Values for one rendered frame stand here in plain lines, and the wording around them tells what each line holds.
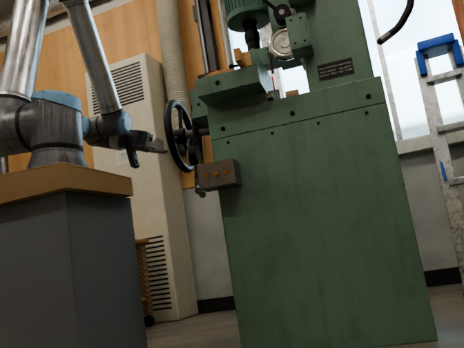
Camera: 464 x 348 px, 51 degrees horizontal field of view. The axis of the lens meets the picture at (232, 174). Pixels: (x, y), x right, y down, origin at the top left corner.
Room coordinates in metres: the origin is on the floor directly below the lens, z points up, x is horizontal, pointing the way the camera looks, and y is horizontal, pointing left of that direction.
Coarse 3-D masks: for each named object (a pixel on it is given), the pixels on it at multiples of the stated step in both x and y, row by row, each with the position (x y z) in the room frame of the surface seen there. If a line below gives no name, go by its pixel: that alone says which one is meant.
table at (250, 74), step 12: (228, 72) 1.48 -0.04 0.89; (240, 72) 1.47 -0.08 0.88; (252, 72) 1.47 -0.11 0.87; (204, 84) 1.50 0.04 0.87; (216, 84) 1.49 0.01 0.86; (228, 84) 1.49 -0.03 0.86; (240, 84) 1.48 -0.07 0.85; (252, 84) 1.48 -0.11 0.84; (264, 84) 1.56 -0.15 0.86; (204, 96) 1.52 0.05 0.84; (216, 96) 1.53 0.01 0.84; (228, 96) 1.55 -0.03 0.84; (240, 96) 1.57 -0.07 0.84; (204, 108) 1.72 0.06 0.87; (204, 120) 1.78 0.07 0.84
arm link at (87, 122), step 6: (84, 120) 1.88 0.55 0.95; (90, 120) 1.90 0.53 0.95; (84, 126) 1.88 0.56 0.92; (90, 126) 1.89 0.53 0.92; (84, 132) 1.88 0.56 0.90; (90, 132) 1.90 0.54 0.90; (96, 132) 1.90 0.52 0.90; (84, 138) 1.92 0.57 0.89; (90, 138) 1.93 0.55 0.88; (96, 138) 1.94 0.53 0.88
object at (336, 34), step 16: (320, 0) 1.59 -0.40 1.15; (336, 0) 1.58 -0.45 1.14; (352, 0) 1.57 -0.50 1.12; (320, 16) 1.60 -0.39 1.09; (336, 16) 1.58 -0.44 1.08; (352, 16) 1.57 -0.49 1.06; (320, 32) 1.60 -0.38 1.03; (336, 32) 1.59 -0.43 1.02; (352, 32) 1.57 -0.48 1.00; (320, 48) 1.60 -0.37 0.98; (336, 48) 1.59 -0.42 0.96; (352, 48) 1.58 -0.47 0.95; (368, 48) 1.57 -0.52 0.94; (304, 64) 1.62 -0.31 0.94; (320, 64) 1.60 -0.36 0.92; (368, 64) 1.57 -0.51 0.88; (336, 80) 1.59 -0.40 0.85; (352, 80) 1.58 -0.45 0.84
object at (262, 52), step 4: (260, 48) 1.72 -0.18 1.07; (264, 48) 1.72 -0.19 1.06; (260, 52) 1.72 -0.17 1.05; (264, 52) 1.72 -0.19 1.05; (260, 56) 1.73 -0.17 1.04; (264, 56) 1.72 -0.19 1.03; (268, 56) 1.72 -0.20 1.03; (272, 56) 1.72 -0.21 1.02; (264, 60) 1.72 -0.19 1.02; (268, 60) 1.72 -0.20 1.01; (272, 60) 1.72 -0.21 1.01; (276, 60) 1.71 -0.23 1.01; (264, 64) 1.72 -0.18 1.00; (268, 64) 1.73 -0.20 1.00; (276, 64) 1.74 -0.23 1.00; (268, 68) 1.77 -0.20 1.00
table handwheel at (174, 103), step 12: (168, 108) 1.73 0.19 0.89; (180, 108) 1.86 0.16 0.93; (168, 120) 1.71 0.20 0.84; (180, 120) 1.85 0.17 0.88; (168, 132) 1.71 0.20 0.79; (180, 132) 1.82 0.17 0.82; (192, 132) 1.82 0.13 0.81; (204, 132) 1.81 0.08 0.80; (168, 144) 1.72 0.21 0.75; (192, 144) 1.96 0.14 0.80; (180, 168) 1.80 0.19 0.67; (192, 168) 1.88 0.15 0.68
